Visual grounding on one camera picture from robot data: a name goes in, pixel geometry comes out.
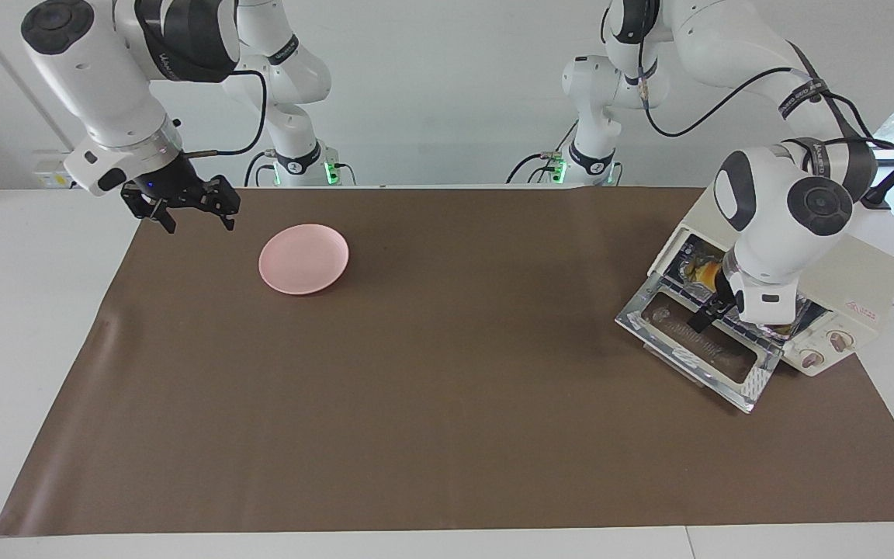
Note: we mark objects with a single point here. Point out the sliced yellow bread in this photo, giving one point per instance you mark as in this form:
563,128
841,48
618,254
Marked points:
703,272

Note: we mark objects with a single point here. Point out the pink round plate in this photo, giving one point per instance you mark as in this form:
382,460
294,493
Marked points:
303,260

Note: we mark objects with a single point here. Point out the glass oven door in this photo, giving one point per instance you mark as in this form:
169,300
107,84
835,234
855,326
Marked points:
649,318

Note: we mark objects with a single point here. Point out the cream toaster oven body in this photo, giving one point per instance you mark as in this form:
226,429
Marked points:
866,272

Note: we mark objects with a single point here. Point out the white wall socket box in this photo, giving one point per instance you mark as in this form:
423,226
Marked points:
50,171

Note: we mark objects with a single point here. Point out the brown table mat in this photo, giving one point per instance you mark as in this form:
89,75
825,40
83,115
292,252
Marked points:
455,427

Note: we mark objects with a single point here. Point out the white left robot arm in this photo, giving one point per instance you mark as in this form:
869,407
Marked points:
773,233

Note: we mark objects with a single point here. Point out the pink oven knob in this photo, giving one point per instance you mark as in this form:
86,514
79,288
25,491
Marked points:
811,359
840,340

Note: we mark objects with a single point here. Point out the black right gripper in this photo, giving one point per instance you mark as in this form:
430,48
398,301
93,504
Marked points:
172,184

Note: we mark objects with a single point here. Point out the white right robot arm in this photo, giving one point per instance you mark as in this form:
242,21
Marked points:
94,78

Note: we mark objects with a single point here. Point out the aluminium foil tray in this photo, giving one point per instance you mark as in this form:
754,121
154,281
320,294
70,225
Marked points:
684,252

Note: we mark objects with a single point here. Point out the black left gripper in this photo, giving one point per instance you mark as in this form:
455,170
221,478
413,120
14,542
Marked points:
725,293

